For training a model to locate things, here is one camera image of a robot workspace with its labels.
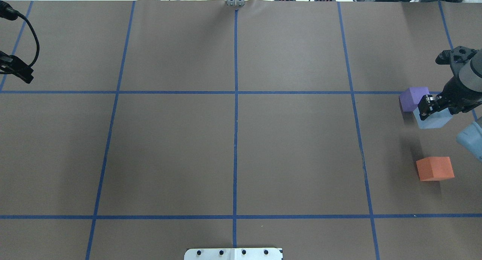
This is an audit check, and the far black camera cable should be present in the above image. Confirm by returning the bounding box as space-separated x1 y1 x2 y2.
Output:
0 0 40 66

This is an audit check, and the purple foam block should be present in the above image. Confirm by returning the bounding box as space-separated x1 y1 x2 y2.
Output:
399 87 429 112

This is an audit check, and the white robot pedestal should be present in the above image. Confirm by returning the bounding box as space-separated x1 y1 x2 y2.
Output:
184 248 284 260

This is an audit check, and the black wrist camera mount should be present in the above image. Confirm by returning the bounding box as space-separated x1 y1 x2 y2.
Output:
435 46 480 76

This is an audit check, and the light blue foam block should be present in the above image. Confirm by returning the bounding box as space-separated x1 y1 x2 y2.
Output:
413 108 453 129

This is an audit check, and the orange foam block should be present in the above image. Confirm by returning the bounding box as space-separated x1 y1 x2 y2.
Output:
415 156 455 182

